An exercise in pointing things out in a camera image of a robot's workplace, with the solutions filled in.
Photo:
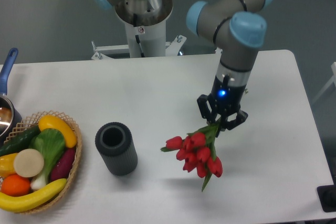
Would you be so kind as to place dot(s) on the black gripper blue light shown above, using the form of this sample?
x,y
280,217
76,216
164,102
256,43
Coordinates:
x,y
224,100

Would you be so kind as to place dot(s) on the red tulip bouquet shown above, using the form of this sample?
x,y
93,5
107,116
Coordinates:
x,y
198,152

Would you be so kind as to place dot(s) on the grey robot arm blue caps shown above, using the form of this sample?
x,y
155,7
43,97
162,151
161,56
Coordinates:
x,y
233,26

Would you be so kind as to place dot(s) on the dark grey ribbed vase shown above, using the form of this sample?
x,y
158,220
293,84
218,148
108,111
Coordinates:
x,y
114,143

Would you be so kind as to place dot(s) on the white furniture piece right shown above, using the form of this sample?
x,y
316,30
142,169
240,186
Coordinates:
x,y
327,89

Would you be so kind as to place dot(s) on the black device at edge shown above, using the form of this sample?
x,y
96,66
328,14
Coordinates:
x,y
327,197

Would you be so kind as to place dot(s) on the woven wicker basket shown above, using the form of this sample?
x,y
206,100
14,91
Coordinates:
x,y
33,120

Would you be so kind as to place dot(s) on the purple sweet potato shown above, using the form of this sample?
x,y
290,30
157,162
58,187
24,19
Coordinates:
x,y
64,165

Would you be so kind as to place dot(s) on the green bok choy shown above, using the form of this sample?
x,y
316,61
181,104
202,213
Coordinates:
x,y
51,144

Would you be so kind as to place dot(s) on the beige round disc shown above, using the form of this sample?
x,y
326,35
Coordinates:
x,y
28,163

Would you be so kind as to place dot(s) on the dark green cucumber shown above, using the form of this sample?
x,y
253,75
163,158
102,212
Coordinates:
x,y
20,141

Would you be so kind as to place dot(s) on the orange fruit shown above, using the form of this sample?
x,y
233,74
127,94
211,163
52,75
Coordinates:
x,y
15,185

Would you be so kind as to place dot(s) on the yellow bell pepper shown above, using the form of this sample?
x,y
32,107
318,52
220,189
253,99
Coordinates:
x,y
7,165

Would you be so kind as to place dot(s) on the yellow banana lower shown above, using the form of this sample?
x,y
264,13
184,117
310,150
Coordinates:
x,y
32,200

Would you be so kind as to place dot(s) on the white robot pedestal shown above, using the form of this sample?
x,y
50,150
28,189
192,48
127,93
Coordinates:
x,y
145,25

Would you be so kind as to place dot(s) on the white metal base frame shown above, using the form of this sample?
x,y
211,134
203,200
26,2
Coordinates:
x,y
173,48

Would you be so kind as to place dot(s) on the blue handled saucepan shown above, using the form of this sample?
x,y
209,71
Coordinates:
x,y
9,115

